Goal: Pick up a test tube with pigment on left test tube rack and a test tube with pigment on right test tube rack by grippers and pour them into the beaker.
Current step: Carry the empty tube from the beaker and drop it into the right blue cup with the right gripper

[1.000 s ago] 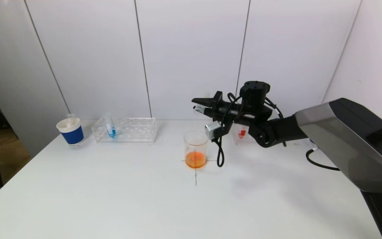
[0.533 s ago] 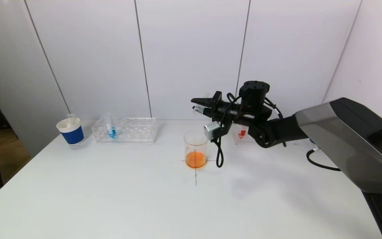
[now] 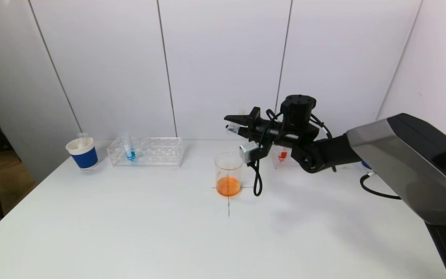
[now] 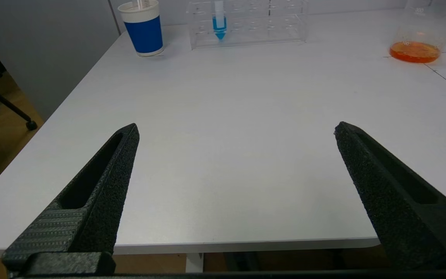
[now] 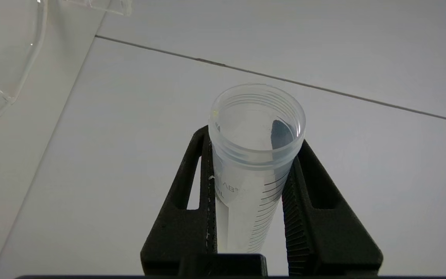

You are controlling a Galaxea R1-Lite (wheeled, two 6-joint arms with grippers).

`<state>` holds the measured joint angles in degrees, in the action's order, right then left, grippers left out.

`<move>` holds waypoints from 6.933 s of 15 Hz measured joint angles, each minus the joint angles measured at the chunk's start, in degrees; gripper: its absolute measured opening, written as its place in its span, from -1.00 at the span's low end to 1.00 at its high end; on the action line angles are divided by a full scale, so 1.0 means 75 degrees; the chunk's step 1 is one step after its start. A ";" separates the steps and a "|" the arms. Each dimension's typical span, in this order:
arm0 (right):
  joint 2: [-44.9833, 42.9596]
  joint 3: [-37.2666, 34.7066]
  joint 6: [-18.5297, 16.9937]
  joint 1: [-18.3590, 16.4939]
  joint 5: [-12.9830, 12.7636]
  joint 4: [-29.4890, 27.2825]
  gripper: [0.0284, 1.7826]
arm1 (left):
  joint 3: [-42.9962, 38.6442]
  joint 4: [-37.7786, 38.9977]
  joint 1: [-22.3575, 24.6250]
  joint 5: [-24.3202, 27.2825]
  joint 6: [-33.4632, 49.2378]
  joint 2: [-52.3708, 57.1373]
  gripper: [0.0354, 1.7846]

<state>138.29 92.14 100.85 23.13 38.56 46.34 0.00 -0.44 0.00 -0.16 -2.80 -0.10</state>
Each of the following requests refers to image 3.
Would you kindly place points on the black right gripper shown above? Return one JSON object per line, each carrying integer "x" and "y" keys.
{"x": 254, "y": 123}

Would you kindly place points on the yellow pigment test tube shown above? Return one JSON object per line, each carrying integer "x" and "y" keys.
{"x": 231, "y": 129}

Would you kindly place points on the clear conical 50mL test tube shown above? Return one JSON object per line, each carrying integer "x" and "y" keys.
{"x": 83, "y": 139}

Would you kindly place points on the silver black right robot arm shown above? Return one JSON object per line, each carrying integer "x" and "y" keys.
{"x": 401, "y": 162}

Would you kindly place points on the red pigment test tube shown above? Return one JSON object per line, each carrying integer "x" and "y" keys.
{"x": 282, "y": 155}

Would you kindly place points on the clear glass beaker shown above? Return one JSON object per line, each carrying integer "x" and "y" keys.
{"x": 229, "y": 178}

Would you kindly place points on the blue pigment test tube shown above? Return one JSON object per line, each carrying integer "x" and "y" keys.
{"x": 130, "y": 153}

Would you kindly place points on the blue white paper cup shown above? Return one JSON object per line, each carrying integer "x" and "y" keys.
{"x": 366, "y": 164}
{"x": 84, "y": 157}

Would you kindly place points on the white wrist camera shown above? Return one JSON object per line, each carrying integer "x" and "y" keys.
{"x": 249, "y": 151}

